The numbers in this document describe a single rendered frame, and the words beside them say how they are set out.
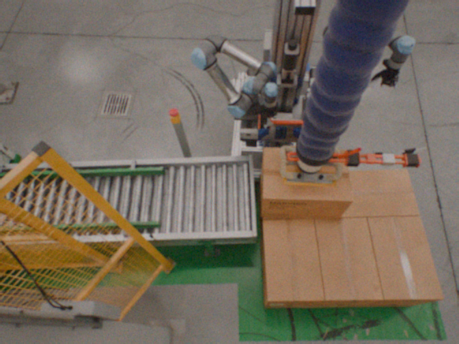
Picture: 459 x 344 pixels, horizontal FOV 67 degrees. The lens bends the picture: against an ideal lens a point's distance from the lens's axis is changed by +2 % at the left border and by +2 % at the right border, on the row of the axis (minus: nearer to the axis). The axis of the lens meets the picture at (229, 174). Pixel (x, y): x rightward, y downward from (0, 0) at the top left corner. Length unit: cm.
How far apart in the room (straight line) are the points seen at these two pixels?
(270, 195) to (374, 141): 179
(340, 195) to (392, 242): 63
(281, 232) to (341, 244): 45
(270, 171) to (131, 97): 226
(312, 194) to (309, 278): 63
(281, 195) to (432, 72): 280
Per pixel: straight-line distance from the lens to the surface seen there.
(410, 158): 237
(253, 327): 310
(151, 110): 400
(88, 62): 473
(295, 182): 224
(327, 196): 238
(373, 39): 135
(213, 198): 275
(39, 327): 124
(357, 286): 269
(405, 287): 280
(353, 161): 225
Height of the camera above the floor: 310
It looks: 64 degrees down
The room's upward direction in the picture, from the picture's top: 6 degrees counter-clockwise
